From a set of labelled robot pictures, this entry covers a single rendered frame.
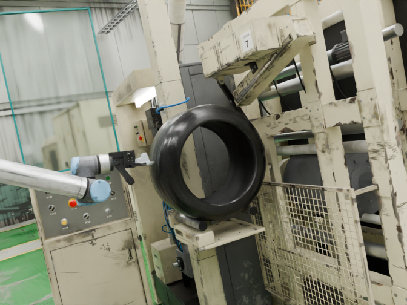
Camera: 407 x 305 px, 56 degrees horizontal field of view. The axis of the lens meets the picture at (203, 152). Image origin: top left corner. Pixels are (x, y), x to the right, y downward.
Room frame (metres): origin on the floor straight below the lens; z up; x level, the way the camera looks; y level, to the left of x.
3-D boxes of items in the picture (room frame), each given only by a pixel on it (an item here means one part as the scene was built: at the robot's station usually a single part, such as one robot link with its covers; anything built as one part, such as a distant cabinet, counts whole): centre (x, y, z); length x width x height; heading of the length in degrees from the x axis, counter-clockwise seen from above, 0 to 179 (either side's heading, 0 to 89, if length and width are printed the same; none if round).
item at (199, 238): (1.98, 0.14, 0.83); 0.36 x 0.09 x 0.06; 22
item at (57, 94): (2.31, 0.76, 1.74); 0.55 x 0.02 x 0.95; 112
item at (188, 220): (1.97, 0.14, 0.90); 0.35 x 0.05 x 0.05; 22
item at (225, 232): (2.03, 0.01, 0.80); 0.37 x 0.36 x 0.02; 112
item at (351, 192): (1.94, -0.39, 0.65); 0.90 x 0.02 x 0.70; 22
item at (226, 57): (2.02, -0.32, 1.71); 0.61 x 0.25 x 0.15; 22
